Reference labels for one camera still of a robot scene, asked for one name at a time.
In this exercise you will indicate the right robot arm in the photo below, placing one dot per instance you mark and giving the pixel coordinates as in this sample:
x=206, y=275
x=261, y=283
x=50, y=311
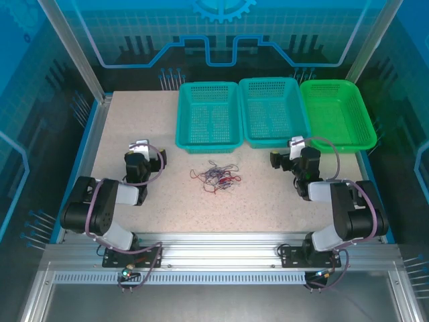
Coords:
x=338, y=208

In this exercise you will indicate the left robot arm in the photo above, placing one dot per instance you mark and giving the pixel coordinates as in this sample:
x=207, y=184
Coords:
x=100, y=208

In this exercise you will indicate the teal plastic basket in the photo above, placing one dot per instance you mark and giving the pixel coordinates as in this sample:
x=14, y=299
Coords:
x=207, y=117
x=273, y=114

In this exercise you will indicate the green plastic basket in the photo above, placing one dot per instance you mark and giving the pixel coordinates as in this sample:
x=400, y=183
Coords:
x=338, y=114

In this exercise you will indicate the small connector with LED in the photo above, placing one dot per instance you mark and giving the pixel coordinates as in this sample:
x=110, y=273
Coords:
x=322, y=274
x=127, y=273

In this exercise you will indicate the grey metal panel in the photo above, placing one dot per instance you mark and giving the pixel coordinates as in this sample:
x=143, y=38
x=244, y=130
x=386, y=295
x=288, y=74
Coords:
x=218, y=302

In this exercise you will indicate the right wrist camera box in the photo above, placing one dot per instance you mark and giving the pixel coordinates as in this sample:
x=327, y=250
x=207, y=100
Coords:
x=296, y=141

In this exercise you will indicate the aluminium side rail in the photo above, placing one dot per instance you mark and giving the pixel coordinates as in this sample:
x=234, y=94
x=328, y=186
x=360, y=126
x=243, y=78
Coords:
x=85, y=161

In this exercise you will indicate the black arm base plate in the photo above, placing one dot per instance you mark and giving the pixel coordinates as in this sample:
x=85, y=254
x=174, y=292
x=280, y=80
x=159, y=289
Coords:
x=152, y=256
x=291, y=256

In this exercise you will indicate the aluminium mounting rail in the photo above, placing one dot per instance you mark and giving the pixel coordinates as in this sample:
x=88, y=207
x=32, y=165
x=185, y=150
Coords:
x=218, y=251

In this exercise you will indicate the aluminium frame post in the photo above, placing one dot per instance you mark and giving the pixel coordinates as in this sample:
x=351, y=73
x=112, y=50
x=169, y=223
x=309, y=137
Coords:
x=77, y=50
x=372, y=37

